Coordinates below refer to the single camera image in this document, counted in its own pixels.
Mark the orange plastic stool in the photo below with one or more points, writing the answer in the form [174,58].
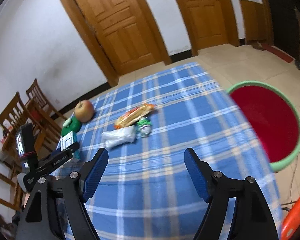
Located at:
[291,223]

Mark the left wooden door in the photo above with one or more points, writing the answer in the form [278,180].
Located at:
[121,35]

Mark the wooden chair far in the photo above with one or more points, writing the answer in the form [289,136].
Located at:
[34,92]

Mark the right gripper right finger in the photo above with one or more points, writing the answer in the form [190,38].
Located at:
[252,218]

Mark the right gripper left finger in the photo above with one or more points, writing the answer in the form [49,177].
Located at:
[40,218]

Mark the wooden chair near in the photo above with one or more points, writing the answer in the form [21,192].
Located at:
[16,114]

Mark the orange snack packet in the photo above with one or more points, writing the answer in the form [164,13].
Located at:
[133,116]

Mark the blue plaid tablecloth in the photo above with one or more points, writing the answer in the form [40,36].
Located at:
[146,191]

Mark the white teal medicine box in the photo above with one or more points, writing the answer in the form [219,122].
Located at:
[66,141]

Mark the red yellow apple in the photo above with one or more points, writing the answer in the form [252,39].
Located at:
[84,111]

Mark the wooden chair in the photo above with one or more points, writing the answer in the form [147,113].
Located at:
[34,92]
[16,114]

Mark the right wooden door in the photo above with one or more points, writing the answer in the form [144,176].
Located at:
[209,23]

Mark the green white toy figure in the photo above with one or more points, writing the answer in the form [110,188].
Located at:
[144,126]

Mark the clear plastic bag roll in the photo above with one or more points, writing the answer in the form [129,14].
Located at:
[118,137]

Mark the red basin green rim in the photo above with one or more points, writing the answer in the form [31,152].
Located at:
[274,119]

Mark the green toy pepper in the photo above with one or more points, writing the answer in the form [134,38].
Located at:
[71,125]

